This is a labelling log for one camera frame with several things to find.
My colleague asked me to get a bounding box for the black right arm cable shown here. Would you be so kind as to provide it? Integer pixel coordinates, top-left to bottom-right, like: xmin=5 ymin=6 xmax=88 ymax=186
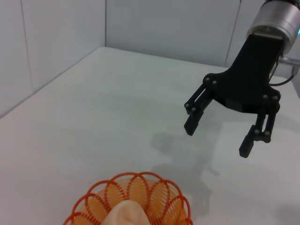
xmin=268 ymin=55 xmax=300 ymax=86

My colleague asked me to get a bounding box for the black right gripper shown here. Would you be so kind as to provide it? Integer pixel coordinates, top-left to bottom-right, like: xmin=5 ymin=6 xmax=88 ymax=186
xmin=183 ymin=34 xmax=285 ymax=159

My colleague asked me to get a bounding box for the pale beige bread bun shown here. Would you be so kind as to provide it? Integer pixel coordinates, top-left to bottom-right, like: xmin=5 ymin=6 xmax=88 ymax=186
xmin=102 ymin=199 xmax=150 ymax=225

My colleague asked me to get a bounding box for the orange plastic wire basket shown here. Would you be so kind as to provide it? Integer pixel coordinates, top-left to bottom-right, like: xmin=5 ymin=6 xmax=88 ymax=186
xmin=63 ymin=172 xmax=194 ymax=225

